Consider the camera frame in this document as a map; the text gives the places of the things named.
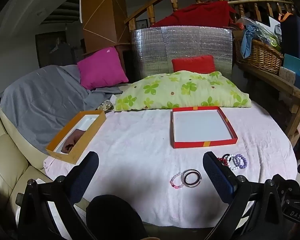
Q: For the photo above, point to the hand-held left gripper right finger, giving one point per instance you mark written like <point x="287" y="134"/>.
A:
<point x="218" y="177"/>

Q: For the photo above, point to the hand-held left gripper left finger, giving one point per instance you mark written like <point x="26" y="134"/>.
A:
<point x="83" y="177"/>

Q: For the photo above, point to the silver bangle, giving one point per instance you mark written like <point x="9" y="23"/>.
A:
<point x="183" y="177"/>

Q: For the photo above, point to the red cardboard box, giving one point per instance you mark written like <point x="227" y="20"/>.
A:
<point x="202" y="127"/>

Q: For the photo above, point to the orange cardboard box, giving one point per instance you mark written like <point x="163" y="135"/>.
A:
<point x="87" y="142"/>

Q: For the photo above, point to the brown cloth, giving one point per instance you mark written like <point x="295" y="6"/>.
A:
<point x="73" y="140"/>

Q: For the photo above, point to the person's dark-clothed leg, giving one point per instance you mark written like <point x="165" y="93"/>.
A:
<point x="112" y="217"/>

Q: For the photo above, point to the pink blanket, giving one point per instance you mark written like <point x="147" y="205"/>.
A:
<point x="140" y="142"/>

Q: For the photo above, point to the small patterned cloth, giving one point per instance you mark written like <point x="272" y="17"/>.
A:
<point x="106" y="105"/>

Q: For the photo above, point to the beige leather sofa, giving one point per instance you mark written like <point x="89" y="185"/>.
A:
<point x="7" y="160"/>

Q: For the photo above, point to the grey blanket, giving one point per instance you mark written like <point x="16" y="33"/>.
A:
<point x="45" y="100"/>

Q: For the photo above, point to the green floral pillow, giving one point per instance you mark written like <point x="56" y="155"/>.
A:
<point x="185" y="90"/>

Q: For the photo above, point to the wooden bench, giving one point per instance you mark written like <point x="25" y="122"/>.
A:
<point x="272" y="80"/>

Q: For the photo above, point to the magenta pillow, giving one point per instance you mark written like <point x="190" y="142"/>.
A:
<point x="102" y="67"/>

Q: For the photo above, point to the red cushion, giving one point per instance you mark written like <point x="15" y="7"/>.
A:
<point x="193" y="63"/>

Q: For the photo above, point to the small white box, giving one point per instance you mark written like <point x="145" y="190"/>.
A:
<point x="287" y="76"/>

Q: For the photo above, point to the wicker basket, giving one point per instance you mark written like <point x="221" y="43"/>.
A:
<point x="263" y="55"/>

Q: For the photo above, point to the blue box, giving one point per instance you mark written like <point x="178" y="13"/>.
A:
<point x="296" y="65"/>

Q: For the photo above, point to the silver foil insulation sheet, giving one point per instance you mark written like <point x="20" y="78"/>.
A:
<point x="185" y="42"/>

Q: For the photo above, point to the blue cloth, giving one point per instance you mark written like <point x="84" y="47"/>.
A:
<point x="248" y="37"/>

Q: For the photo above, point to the yellow-green plastic bag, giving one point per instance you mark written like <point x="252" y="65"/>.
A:
<point x="271" y="38"/>

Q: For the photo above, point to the navy garment with orange collar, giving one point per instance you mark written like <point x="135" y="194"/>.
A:
<point x="293" y="35"/>

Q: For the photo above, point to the red cloth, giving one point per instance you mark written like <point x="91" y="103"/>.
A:
<point x="200" y="13"/>

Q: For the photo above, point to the brown wooden cabinet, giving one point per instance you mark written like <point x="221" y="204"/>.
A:
<point x="100" y="12"/>

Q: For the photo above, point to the dark wall picture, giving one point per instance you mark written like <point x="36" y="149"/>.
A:
<point x="52" y="50"/>

